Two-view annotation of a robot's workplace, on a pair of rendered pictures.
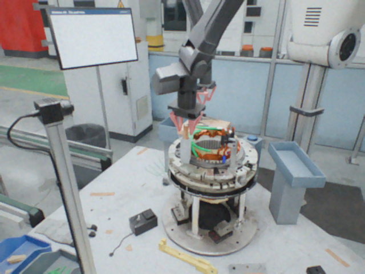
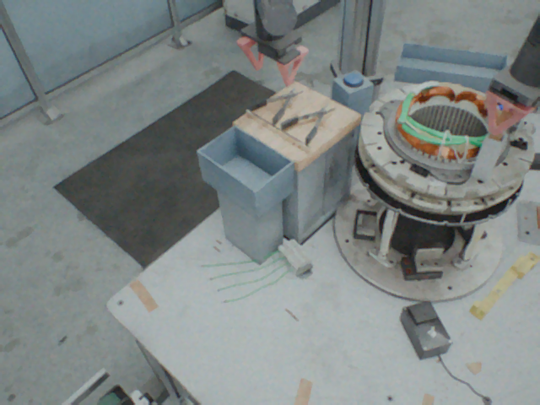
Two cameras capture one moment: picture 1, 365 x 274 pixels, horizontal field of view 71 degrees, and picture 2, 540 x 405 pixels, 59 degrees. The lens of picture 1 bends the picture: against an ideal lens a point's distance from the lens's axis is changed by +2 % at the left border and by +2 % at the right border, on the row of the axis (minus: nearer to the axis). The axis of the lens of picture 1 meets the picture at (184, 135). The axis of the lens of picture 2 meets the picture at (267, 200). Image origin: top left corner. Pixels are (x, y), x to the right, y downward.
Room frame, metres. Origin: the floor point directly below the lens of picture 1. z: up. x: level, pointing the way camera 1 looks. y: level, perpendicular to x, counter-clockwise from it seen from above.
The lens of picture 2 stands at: (0.87, 0.67, 1.72)
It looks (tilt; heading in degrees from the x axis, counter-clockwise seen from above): 49 degrees down; 292
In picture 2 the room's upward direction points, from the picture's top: 4 degrees counter-clockwise
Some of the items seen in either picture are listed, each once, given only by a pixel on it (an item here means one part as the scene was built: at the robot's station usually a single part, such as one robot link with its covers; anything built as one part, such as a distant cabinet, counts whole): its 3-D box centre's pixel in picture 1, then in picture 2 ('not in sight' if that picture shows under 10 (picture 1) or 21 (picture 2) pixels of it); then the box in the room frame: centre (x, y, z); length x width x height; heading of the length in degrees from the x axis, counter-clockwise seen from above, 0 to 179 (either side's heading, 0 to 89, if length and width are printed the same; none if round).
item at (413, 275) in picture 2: (179, 215); (421, 267); (0.79, 0.02, 0.81); 0.08 x 0.05 x 0.02; 21
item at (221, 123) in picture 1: (204, 127); (296, 122); (1.11, -0.10, 1.05); 0.20 x 0.19 x 0.02; 65
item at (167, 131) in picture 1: (176, 145); (250, 202); (1.17, 0.04, 0.92); 0.17 x 0.11 x 0.28; 155
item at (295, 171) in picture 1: (287, 188); (439, 108); (0.82, -0.41, 0.92); 0.25 x 0.11 x 0.28; 1
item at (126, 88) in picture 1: (109, 89); not in sight; (3.34, 0.99, 0.60); 1.02 x 0.55 x 1.20; 67
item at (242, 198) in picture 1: (241, 203); not in sight; (0.75, -0.21, 0.91); 0.02 x 0.02 x 0.21
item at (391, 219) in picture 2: (181, 182); (389, 229); (0.87, 0.01, 0.91); 0.02 x 0.02 x 0.21
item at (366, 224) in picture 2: not in sight; (366, 224); (0.92, -0.06, 0.83); 0.05 x 0.04 x 0.02; 97
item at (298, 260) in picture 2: (170, 177); (294, 256); (1.06, 0.07, 0.80); 0.10 x 0.05 x 0.04; 141
